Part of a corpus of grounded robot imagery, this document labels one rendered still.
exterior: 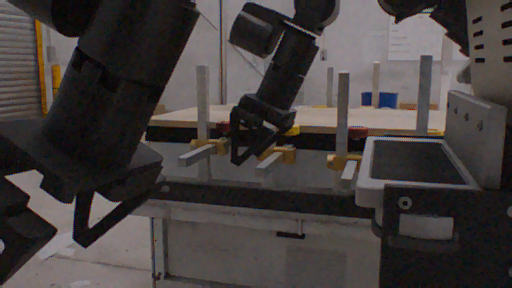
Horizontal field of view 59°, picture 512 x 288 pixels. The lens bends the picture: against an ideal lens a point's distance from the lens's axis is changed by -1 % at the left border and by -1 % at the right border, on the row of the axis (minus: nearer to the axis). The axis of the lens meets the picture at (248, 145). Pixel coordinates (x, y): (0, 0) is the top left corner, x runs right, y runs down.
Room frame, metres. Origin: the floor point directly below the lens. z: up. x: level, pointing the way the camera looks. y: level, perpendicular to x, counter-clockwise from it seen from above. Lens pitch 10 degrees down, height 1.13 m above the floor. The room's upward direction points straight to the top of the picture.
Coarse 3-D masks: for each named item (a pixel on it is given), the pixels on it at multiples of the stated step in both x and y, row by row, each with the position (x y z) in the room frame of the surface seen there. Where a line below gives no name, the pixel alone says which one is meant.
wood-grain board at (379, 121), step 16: (176, 112) 2.19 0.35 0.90; (192, 112) 2.19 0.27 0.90; (224, 112) 2.19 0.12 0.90; (304, 112) 2.19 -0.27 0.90; (320, 112) 2.19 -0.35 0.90; (336, 112) 2.19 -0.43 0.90; (352, 112) 2.20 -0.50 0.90; (368, 112) 2.20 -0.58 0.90; (384, 112) 2.20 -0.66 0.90; (400, 112) 2.20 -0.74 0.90; (416, 112) 2.20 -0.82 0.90; (432, 112) 2.20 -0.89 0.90; (240, 128) 1.80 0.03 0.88; (304, 128) 1.73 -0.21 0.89; (320, 128) 1.71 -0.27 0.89; (368, 128) 1.66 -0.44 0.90; (384, 128) 1.65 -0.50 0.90; (400, 128) 1.64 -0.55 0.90; (432, 128) 1.65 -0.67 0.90
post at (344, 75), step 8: (344, 72) 1.50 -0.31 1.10; (344, 80) 1.50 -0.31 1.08; (344, 88) 1.50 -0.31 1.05; (344, 96) 1.50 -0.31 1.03; (344, 104) 1.50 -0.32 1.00; (344, 112) 1.50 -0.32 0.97; (336, 120) 1.50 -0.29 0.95; (344, 120) 1.49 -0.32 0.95; (336, 128) 1.50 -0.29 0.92; (344, 128) 1.49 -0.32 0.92; (336, 136) 1.50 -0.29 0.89; (344, 136) 1.49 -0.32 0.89; (336, 144) 1.50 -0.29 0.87; (344, 144) 1.49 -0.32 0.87; (336, 152) 1.50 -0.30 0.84; (344, 152) 1.49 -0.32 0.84; (336, 176) 1.50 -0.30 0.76; (336, 184) 1.50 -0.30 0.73
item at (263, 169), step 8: (288, 144) 1.70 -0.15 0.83; (280, 152) 1.54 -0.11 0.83; (264, 160) 1.41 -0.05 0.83; (272, 160) 1.41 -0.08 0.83; (280, 160) 1.50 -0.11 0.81; (256, 168) 1.31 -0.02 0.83; (264, 168) 1.30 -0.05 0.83; (272, 168) 1.39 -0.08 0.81; (256, 176) 1.31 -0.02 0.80; (264, 176) 1.30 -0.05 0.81
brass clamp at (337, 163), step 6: (330, 156) 1.51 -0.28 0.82; (336, 156) 1.50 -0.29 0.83; (342, 156) 1.49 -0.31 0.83; (348, 156) 1.49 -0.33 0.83; (354, 156) 1.49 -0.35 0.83; (330, 162) 1.49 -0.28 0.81; (336, 162) 1.49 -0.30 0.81; (342, 162) 1.49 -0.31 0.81; (360, 162) 1.47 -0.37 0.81; (330, 168) 1.51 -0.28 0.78; (336, 168) 1.49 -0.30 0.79; (342, 168) 1.49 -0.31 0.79
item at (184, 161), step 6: (228, 138) 1.75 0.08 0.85; (210, 144) 1.61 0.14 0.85; (198, 150) 1.50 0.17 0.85; (204, 150) 1.52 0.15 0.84; (210, 150) 1.57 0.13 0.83; (180, 156) 1.40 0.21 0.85; (186, 156) 1.40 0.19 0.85; (192, 156) 1.42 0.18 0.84; (198, 156) 1.47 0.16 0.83; (204, 156) 1.52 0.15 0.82; (180, 162) 1.38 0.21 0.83; (186, 162) 1.38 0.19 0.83; (192, 162) 1.42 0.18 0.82
